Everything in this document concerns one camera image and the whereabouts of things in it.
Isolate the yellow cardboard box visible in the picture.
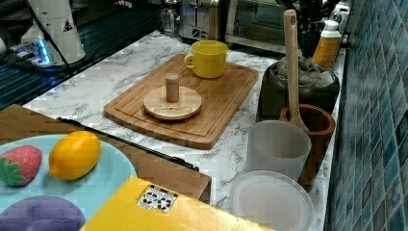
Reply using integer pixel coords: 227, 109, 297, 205
80, 177, 273, 231

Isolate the clear plastic round lid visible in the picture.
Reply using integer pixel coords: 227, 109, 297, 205
230, 170, 314, 231

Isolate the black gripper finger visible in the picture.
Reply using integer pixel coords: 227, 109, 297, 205
297, 21, 325, 58

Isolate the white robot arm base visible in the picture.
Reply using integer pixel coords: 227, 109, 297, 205
11, 0, 87, 68

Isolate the light blue plate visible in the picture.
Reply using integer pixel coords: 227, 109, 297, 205
0, 135, 137, 219

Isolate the red toy strawberry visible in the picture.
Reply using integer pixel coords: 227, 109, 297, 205
0, 145, 42, 187

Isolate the orange bottle with white cap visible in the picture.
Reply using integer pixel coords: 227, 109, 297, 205
312, 20, 342, 68

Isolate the yellow ceramic mug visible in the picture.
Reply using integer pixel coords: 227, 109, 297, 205
184, 40, 228, 79

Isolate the frosted plastic cup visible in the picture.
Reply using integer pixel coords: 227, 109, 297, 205
245, 120, 312, 181

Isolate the black cable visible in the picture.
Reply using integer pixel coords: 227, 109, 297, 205
25, 0, 73, 77

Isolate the brown wooden utensil holder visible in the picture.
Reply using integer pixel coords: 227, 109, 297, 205
297, 104, 336, 192

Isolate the pile of tea bags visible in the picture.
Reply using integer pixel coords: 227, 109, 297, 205
271, 57, 335, 88

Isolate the yellow toy lemon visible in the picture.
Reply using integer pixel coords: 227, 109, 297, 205
48, 131, 101, 180

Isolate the glass jar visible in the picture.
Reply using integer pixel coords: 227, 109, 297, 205
160, 9, 175, 34

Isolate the stainless toaster oven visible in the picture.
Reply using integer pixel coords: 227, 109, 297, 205
225, 0, 350, 53

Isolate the silver toaster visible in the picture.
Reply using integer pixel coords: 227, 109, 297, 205
179, 0, 224, 40

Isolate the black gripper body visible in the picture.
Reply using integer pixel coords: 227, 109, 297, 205
276, 0, 340, 22

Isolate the wooden spoon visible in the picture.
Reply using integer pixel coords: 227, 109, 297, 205
283, 10, 307, 131

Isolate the bamboo cutting board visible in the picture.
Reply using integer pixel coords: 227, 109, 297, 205
104, 54, 258, 149

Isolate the black bowl container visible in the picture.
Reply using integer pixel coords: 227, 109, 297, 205
256, 64, 340, 121

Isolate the round wooden lid with knob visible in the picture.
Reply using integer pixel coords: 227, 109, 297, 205
143, 73, 202, 120

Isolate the purple toy fruit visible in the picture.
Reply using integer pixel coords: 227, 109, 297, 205
0, 195, 86, 231

